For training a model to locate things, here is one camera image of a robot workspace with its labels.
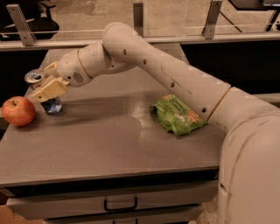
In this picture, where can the red apple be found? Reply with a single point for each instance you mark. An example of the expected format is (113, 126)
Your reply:
(18, 111)

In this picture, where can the metal railing bracket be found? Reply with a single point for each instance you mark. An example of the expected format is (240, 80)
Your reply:
(138, 17)
(23, 29)
(211, 19)

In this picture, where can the grey top drawer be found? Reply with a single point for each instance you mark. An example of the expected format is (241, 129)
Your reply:
(83, 203)

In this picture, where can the grey lower drawer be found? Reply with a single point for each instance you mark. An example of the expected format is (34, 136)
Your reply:
(168, 215)

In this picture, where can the left metal railing bracket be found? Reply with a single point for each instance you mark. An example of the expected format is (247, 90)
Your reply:
(23, 29)

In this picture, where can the middle metal railing bracket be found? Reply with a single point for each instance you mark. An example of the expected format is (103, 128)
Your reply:
(138, 17)

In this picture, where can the black drawer handle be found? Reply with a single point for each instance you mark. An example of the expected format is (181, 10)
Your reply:
(120, 206)

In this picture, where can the right metal railing bracket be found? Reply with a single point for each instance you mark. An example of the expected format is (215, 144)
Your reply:
(211, 19)

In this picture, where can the green snack bag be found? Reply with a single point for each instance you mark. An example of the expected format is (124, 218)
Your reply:
(175, 117)

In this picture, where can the dark background table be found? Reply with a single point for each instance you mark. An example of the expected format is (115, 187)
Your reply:
(259, 5)

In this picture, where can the silver blue redbull can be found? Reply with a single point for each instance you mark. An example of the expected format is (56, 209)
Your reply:
(33, 78)

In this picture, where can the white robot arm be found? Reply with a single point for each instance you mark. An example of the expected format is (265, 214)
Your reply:
(249, 180)

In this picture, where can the black office chair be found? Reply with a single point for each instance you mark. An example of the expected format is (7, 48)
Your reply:
(37, 14)

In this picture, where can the grey drawer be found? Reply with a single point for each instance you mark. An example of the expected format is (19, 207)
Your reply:
(168, 215)
(83, 203)

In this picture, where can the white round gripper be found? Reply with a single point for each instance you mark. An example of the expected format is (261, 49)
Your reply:
(70, 70)

